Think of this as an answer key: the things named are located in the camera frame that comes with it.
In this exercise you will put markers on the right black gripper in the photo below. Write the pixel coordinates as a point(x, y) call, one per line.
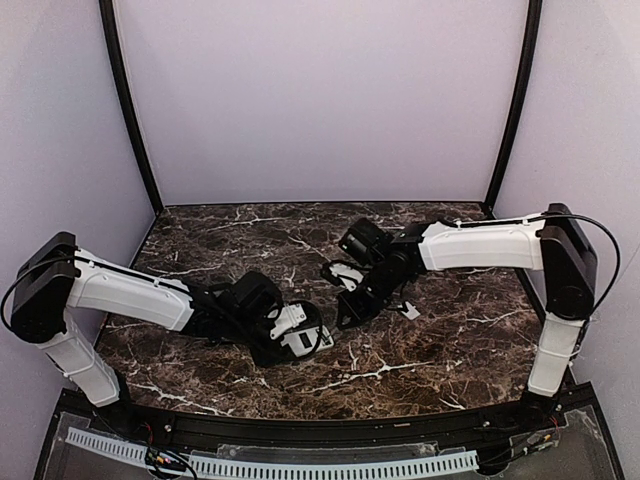
point(357, 304)

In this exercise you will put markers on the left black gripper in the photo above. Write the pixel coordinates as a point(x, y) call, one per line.
point(270, 351)

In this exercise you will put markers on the white remote control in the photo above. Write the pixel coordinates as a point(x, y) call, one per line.
point(302, 342)

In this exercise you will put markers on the white battery cover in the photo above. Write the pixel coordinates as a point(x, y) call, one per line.
point(409, 310)

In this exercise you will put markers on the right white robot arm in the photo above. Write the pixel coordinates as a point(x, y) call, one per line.
point(551, 242)

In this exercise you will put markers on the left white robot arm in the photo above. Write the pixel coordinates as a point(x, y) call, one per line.
point(61, 276)

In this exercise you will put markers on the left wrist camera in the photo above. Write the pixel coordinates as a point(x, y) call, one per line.
point(256, 296)

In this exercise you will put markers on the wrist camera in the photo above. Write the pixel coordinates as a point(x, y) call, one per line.
point(256, 296)
point(365, 242)

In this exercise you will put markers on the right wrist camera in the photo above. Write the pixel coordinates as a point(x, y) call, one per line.
point(365, 242)

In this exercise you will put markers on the white slotted cable duct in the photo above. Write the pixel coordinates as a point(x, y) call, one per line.
point(412, 461)

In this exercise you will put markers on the black front rail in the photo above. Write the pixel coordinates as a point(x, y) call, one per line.
point(481, 427)

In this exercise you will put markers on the right black frame post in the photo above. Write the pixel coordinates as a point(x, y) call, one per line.
point(521, 83)

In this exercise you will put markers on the black frame post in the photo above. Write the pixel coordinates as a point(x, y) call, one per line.
point(521, 83)
point(126, 103)

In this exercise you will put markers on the left black frame post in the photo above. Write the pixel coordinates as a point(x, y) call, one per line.
point(126, 103)

